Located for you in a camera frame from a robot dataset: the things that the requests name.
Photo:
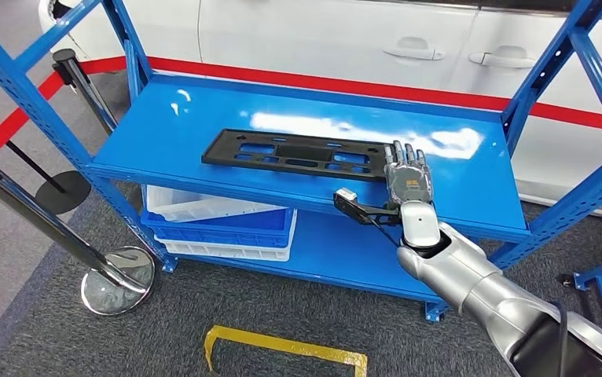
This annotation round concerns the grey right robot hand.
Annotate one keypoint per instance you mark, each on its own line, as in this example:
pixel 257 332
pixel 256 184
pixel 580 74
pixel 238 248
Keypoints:
pixel 407 182

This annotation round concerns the yellow floor tape square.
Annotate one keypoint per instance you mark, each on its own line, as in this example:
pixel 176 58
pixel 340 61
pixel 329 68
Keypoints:
pixel 280 346

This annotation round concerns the black plastic plate part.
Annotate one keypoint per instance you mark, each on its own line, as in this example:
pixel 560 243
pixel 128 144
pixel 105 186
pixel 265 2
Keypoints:
pixel 217 154

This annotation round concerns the chrome barrier stanchion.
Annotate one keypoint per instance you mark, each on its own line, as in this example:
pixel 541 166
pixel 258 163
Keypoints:
pixel 80 83
pixel 119 291

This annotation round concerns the blue plastic crate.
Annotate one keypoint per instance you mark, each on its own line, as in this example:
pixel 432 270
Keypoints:
pixel 217 233

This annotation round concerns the white car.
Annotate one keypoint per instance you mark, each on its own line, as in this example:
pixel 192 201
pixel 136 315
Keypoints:
pixel 306 36

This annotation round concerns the black right wrist camera bracket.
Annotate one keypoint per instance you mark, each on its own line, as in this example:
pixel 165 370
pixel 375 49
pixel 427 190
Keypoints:
pixel 363 212

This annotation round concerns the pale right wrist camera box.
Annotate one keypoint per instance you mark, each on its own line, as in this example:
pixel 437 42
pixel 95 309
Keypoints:
pixel 348 195

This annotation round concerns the red barrier belt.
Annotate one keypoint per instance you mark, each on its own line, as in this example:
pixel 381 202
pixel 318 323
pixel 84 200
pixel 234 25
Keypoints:
pixel 332 83
pixel 4 132

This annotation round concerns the black thin post stanchion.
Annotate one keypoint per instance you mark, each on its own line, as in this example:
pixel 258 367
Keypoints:
pixel 64 195

